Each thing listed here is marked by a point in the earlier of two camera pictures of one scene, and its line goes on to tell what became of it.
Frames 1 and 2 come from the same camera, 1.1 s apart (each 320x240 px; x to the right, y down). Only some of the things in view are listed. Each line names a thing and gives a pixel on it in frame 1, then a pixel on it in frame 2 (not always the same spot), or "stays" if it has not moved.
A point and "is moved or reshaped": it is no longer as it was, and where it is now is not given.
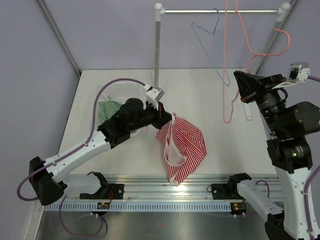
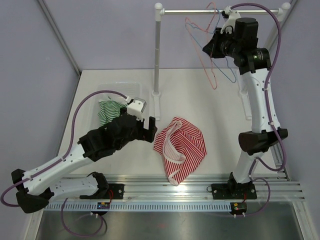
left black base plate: (106, 191) stays
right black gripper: (249, 85) -> (216, 38)
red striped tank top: (183, 144) is moved or reshaped
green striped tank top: (107, 109) stays
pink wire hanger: (252, 52) -> (186, 18)
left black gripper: (162, 117) -> (145, 134)
